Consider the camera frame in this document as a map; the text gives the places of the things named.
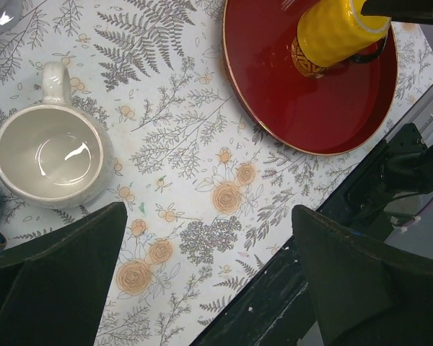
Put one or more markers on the yellow mug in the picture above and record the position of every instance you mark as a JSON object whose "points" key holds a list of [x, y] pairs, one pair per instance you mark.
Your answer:
{"points": [[332, 31]]}

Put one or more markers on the red round tray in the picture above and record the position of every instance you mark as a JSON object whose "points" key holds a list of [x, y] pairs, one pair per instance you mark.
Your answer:
{"points": [[330, 115]]}

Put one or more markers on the floral table mat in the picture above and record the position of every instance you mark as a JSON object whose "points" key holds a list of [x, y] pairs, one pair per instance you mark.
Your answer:
{"points": [[208, 193]]}

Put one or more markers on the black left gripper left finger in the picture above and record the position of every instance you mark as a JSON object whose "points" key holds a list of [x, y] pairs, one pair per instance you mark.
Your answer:
{"points": [[53, 288]]}

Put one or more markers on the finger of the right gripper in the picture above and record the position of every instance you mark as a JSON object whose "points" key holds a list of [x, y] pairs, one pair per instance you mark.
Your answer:
{"points": [[408, 11]]}

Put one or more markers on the white speckled mug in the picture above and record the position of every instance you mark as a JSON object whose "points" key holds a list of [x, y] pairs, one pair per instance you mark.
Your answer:
{"points": [[52, 154]]}

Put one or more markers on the white ribbed mug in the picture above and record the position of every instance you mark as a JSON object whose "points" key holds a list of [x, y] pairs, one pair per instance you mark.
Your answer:
{"points": [[10, 14]]}

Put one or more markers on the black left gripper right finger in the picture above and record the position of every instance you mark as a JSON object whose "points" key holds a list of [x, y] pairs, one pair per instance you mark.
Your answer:
{"points": [[363, 291]]}

